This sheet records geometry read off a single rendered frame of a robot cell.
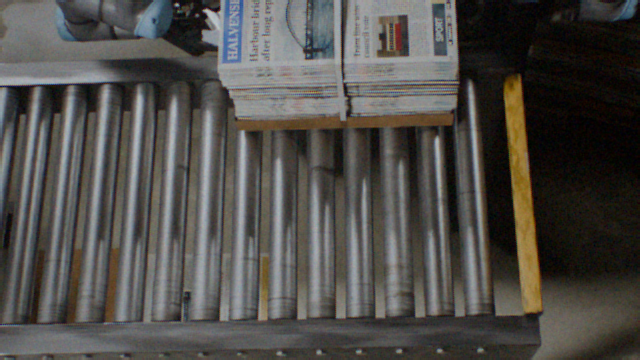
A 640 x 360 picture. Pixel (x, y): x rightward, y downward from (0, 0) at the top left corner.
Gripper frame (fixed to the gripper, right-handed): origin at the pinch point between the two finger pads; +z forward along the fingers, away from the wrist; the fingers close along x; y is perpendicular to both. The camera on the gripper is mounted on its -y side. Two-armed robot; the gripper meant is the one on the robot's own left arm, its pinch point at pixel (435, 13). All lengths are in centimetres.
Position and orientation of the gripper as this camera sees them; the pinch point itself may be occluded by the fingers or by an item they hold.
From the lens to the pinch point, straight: 175.5
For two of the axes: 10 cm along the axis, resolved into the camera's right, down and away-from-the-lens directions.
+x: 0.0, 9.3, -3.8
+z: -10.0, 0.3, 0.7
